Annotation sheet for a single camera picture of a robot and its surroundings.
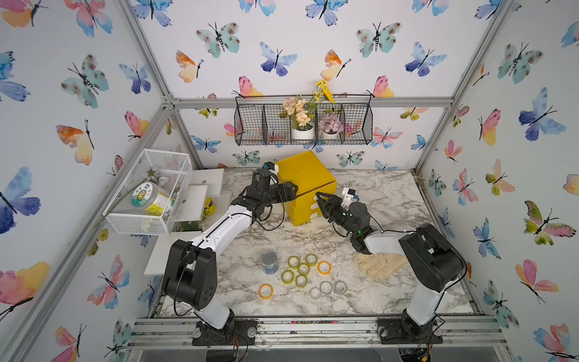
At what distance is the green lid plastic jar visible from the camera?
0.64 m

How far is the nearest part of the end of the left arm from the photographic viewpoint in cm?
65

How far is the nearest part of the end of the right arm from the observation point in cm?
71
